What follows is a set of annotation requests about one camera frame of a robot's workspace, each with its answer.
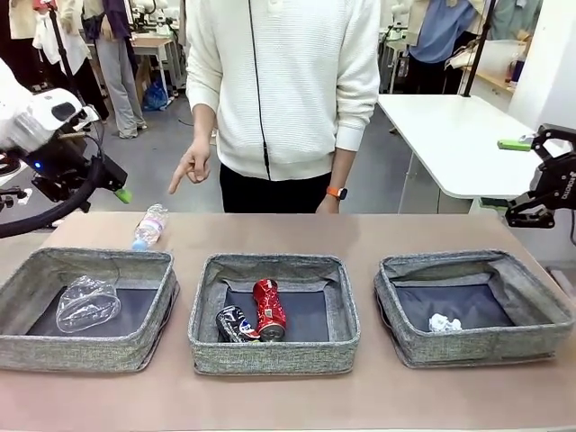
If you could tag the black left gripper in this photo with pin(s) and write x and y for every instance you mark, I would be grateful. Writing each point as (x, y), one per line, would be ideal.
(58, 166)

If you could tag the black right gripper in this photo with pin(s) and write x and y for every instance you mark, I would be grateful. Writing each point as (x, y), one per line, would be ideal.
(560, 184)

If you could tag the clear plastic cup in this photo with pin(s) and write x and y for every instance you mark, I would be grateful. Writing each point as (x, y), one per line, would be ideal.
(87, 306)

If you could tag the white paper wad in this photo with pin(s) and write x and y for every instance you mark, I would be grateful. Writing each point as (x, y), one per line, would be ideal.
(444, 323)

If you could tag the crushed black soda can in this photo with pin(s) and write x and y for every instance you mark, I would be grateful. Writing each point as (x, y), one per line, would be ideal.
(234, 324)

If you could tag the crushed red soda can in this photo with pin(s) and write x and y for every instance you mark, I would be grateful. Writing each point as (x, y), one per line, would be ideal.
(269, 306)

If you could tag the person's right forearm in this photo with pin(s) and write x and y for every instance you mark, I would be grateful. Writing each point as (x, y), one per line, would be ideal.
(202, 123)

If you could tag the person's left forearm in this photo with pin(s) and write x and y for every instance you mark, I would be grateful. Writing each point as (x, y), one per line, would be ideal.
(343, 168)

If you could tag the person's right hand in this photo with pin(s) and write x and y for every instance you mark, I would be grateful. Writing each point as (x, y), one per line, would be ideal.
(198, 162)

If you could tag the person's left hand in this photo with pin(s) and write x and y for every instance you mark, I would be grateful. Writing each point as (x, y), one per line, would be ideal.
(330, 207)

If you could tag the plastic bottle pink label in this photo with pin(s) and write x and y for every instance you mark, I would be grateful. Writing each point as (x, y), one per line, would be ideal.
(150, 225)

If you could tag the white table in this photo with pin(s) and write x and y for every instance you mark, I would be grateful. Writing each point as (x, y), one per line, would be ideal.
(450, 135)

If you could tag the blue plastic bag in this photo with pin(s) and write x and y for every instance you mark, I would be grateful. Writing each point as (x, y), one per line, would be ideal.
(155, 96)

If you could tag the figure in black trousers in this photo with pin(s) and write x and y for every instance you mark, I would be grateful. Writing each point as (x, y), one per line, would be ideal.
(90, 85)

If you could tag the figure in grey trousers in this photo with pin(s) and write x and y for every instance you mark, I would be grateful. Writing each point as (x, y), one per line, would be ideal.
(119, 81)

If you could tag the white translucent box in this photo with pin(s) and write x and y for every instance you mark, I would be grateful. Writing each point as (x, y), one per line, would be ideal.
(499, 58)

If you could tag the black stand pole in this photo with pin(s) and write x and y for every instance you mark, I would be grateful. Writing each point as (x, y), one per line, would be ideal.
(479, 49)

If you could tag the wooden desk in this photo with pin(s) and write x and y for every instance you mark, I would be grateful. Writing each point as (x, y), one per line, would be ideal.
(153, 44)

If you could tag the black tripod pole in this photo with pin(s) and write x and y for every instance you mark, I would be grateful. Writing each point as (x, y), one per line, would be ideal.
(60, 45)

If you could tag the white hanging garment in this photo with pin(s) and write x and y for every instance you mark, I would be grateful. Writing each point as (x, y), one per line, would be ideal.
(49, 40)

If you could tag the figure in blue shirt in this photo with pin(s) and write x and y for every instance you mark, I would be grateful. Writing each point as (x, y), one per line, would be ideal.
(441, 31)

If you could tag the person's black trousers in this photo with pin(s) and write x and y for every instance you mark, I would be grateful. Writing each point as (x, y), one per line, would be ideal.
(279, 193)

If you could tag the grey fabric basket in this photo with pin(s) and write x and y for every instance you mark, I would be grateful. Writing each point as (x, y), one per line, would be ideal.
(472, 353)
(27, 351)
(270, 357)

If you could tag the orange band smartwatch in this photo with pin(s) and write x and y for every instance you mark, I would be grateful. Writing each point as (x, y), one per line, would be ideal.
(337, 192)

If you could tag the person's white knitted sweater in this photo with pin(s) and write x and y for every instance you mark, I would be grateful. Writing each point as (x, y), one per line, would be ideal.
(306, 90)

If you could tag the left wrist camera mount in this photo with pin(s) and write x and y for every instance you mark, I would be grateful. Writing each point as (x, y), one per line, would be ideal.
(87, 116)

